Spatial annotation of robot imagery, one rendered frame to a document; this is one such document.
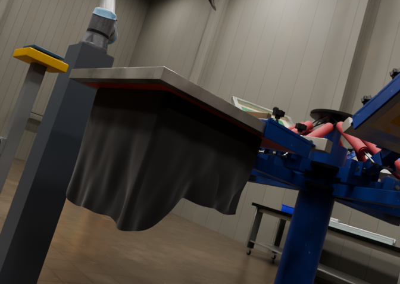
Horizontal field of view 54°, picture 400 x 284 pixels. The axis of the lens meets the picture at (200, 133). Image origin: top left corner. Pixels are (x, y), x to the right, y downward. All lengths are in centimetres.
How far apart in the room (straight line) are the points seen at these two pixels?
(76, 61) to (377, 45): 550
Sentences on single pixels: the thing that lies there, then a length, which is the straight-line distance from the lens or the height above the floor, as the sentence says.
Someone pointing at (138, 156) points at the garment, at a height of 74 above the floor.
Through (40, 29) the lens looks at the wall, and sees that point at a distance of 1152.
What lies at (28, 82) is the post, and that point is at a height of 86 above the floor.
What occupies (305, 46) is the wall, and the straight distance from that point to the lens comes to 760.
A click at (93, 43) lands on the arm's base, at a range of 207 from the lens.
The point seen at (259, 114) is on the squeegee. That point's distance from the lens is 158.
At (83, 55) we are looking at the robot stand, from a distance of 201.
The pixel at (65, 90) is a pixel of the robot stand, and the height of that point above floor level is 95.
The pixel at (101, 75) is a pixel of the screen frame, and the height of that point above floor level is 96.
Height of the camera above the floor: 71
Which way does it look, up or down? 7 degrees up
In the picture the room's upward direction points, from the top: 17 degrees clockwise
